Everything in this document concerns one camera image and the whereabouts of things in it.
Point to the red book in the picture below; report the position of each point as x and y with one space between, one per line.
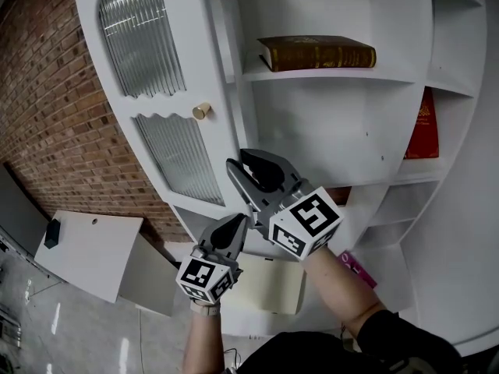
423 131

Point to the person's black shirt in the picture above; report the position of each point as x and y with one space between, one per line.
312 353

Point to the gold door knob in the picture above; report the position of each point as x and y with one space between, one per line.
200 111

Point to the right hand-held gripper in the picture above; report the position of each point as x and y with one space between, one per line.
312 224

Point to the white wall cabinet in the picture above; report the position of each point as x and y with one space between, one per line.
312 131

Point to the white cabinet ribbed glass door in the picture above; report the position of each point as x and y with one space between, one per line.
187 53

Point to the person's left forearm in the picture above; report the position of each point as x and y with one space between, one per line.
202 345

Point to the brown gold-trimmed book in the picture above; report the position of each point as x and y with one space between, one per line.
316 55

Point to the beige wristband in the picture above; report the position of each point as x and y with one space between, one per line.
206 308

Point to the grey metal rack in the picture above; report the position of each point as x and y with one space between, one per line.
9 329

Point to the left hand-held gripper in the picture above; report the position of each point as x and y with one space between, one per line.
202 279

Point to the person's right forearm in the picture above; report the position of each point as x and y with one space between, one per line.
335 286

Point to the grey tall locker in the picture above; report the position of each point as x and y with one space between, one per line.
19 212

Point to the white low table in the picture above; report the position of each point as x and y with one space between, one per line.
89 255

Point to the small black box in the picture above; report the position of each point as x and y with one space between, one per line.
52 234

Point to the pink book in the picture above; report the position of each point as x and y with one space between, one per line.
358 269

